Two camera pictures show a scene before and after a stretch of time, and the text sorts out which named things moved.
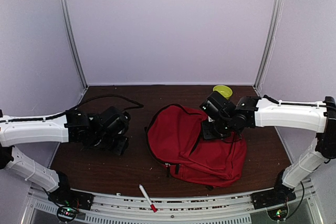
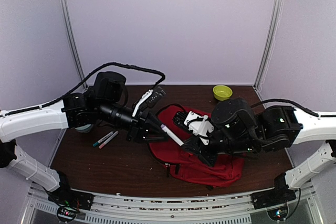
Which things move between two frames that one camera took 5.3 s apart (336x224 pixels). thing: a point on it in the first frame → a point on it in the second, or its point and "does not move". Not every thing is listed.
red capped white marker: [153, 206] → [171, 135]
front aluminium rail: [111, 208] does not move
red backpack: [175, 139] does not move
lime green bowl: [226, 91] does not move
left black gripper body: [105, 142] → [106, 110]
